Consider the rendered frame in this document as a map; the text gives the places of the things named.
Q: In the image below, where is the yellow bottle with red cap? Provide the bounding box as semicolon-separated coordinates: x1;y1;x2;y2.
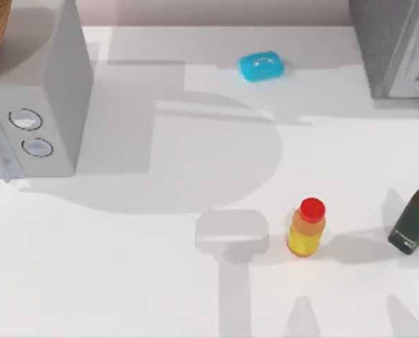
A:
287;197;327;258

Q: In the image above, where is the blue soap bar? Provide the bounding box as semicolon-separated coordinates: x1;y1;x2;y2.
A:
237;50;285;84

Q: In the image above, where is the pale microwave oven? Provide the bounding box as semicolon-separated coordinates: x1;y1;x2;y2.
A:
0;0;94;184

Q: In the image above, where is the round microwave knob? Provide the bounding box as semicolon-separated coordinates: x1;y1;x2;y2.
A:
8;108;44;132
21;138;54;158

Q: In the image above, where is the dark green bottle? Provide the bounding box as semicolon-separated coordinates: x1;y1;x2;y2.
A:
387;180;419;255

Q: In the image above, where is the grey cabinet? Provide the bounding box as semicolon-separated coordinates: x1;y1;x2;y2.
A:
348;0;419;99

